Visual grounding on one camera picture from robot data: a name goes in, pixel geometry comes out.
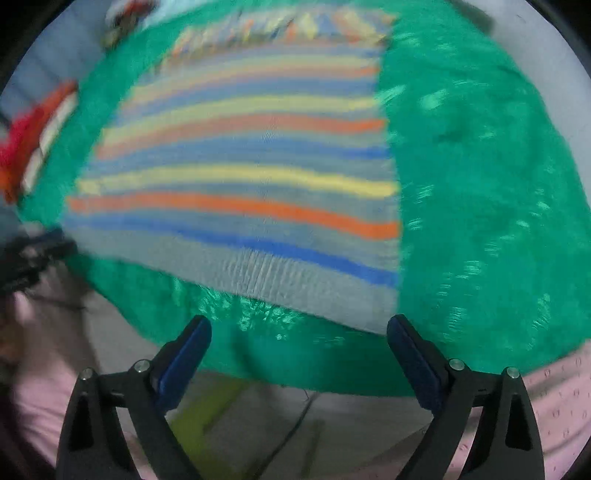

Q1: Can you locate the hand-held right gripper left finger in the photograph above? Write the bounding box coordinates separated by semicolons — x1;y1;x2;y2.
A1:
55;315;213;480

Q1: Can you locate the black floor cable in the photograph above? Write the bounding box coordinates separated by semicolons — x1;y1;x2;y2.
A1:
259;392;319;480

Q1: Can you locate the pile of mixed laundry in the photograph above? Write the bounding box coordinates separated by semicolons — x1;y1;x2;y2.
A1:
104;0;160;47

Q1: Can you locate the pink patterned cloth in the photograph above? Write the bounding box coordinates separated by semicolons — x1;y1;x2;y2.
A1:
9;277;591;480

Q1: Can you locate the red folded garment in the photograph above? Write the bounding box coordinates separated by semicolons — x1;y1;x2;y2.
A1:
0;104;47;167

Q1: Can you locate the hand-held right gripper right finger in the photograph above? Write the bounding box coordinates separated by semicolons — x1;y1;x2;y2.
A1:
386;314;546;480

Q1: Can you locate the orange folded garment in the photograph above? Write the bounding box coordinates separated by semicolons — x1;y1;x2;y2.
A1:
0;80;77;199

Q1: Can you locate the blue-grey curtain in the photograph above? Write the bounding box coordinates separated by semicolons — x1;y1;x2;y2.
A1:
9;41;109;134

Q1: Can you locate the white folded garment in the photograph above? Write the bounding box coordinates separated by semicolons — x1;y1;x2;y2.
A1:
21;92;77;195

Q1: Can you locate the striped knit sweater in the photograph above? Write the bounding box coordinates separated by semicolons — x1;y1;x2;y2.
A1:
62;7;402;333

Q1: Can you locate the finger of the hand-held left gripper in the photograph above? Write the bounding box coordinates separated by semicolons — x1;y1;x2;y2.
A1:
23;229;79;271

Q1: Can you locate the green floral blanket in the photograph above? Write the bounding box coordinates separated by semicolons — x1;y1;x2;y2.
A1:
18;0;591;398

